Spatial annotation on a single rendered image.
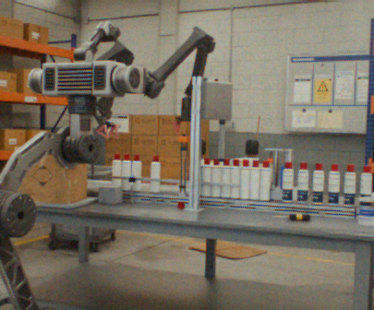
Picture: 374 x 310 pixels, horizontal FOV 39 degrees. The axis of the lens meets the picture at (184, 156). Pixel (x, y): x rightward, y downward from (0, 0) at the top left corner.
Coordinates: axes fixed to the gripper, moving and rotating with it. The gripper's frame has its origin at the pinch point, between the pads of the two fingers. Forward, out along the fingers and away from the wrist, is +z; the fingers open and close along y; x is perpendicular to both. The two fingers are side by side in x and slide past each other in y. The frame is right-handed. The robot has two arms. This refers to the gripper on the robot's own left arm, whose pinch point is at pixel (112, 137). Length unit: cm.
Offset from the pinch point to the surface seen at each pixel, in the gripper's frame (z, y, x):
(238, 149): -47, 442, 78
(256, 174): 70, -4, -61
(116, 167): 21.4, -14.3, 0.2
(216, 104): 33, -18, -69
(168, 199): 54, -13, -16
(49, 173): 17, -58, 9
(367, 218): 118, -16, -95
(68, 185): 27, -55, 5
